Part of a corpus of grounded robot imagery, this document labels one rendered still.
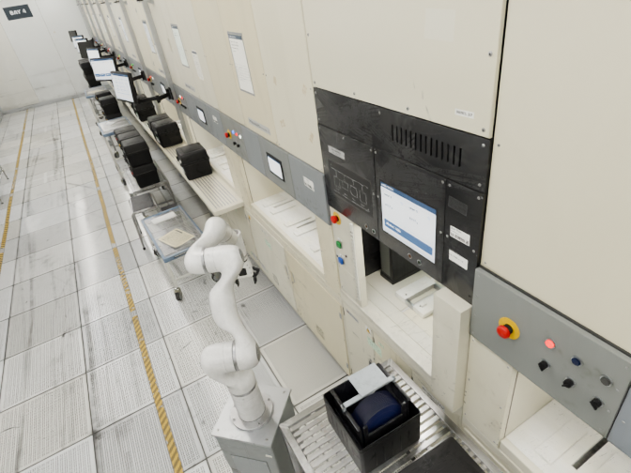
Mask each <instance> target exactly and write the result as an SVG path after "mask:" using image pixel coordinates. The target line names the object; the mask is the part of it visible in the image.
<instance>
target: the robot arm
mask: <svg viewBox="0 0 631 473"><path fill-rule="evenodd" d="M184 267H185V268H186V269H187V271H188V272H190V273H191V274H194V275H201V274H208V273H213V272H221V273H222V277H221V278H220V280H219V281H218V282H217V283H216V284H215V285H214V286H213V288H212V289H211V291H210V293H209V306H210V310H211V314H212V317H213V320H214V322H215V323H216V325H217V326H218V327H219V328H221V329H223V330H225V331H227V332H228V333H230V334H231V335H232V336H233V337H234V339H235V340H234V341H228V342H222V343H214V344H210V345H208V346H207V347H205V348H204V349H203V351H202V353H201V356H200V364H201V368H202V370H203V372H204V373H205V374H206V375H207V376H208V377H210V378H211V379H213V380H215V381H217V382H219V383H221V384H224V385H226V386H227V387H228V390H229V392H230V395H231V397H232V400H233V402H234V404H233V406H232V409H231V420H232V422H233V424H234V425H235V426H236V427H237V428H239V429H240V430H242V431H252V430H256V429H258V428H260V427H262V426H263V425H264V424H266V423H267V422H268V420H269V419H270V417H271V415H272V411H273V403H272V400H271V398H270V397H269V396H268V394H267V393H265V392H263V391H260V389H259V387H258V384H257V381H256V378H255V375H254V371H253V370H252V368H253V367H255V366H256V365H257V364H258V363H259V361H260V359H261V353H260V348H259V345H258V344H257V342H256V340H255V339H254V337H253V336H252V335H251V334H250V332H249V331H248V330H247V329H246V327H244V325H243V324H242V322H241V320H240V317H239V313H238V309H237V304H236V299H235V292H234V285H235V283H236V284H237V285H238V287H239V279H241V278H247V277H252V276H253V277H254V284H256V282H257V278H256V276H257V275H258V273H259V271H260V268H257V267H253V266H252V263H251V261H250V259H249V258H248V255H247V252H246V249H245V245H244V242H243V238H242V235H241V231H240V230H237V229H234V230H233V229H232V227H231V226H230V225H229V224H228V223H227V222H226V221H225V220H224V219H222V218H220V217H211V218H209V219H208V220H207V222H206V224H205V229H204V232H203V234H202V235H201V237H200V238H199V239H198V240H197V241H196V242H194V243H193V244H192V245H191V247H190V248H189V249H188V251H187V252H186V255H185V257H184ZM254 270H256V273H254Z"/></svg>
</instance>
